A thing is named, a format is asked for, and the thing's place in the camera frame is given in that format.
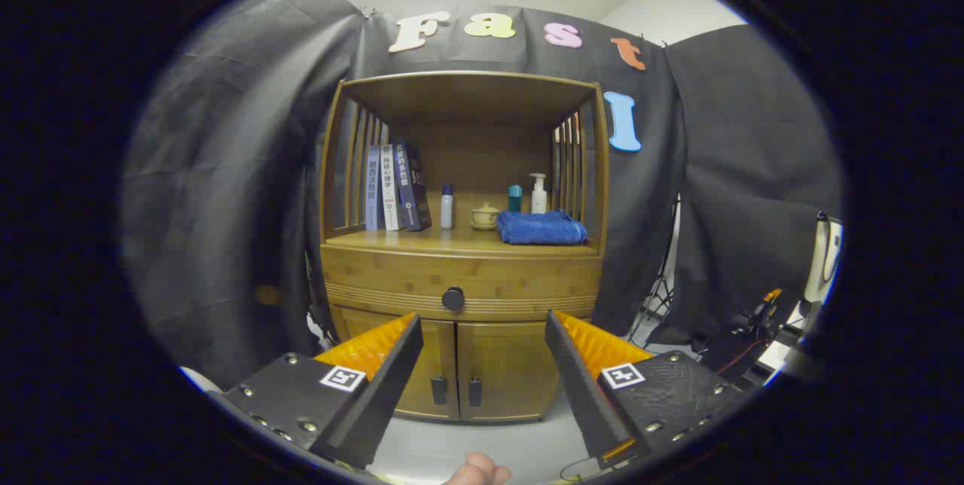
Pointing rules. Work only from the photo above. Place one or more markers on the dark blue book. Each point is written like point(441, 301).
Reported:
point(413, 187)

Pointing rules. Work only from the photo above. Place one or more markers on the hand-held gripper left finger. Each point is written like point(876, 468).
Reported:
point(380, 395)

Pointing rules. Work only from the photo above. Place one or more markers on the light blue book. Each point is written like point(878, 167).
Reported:
point(373, 191)

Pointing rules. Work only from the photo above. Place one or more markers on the white device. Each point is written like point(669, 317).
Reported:
point(821, 259)

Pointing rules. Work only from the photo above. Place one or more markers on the folded blue towel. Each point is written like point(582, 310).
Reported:
point(538, 229)

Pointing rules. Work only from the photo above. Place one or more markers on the black equipment with orange part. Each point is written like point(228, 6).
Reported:
point(753, 334)

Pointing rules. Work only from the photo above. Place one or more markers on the wooden countertop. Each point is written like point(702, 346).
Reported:
point(452, 240)

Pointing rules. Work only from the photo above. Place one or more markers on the white pump bottle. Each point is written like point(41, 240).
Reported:
point(538, 199)

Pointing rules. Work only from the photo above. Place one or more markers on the black tripod stand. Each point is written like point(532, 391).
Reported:
point(661, 282)

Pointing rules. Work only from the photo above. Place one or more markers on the beige lidded tea cup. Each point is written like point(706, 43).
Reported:
point(486, 216)

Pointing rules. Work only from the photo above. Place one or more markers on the teal bottle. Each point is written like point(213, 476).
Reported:
point(514, 199)

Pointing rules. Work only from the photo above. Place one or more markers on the black round drawer knob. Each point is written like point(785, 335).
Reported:
point(453, 299)

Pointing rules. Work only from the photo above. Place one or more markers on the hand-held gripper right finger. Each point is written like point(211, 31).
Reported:
point(584, 395)

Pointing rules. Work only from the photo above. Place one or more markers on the wooden cabinet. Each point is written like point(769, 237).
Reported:
point(482, 108)

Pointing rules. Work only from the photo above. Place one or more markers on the white bottle with blue cap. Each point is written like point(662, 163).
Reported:
point(446, 208)

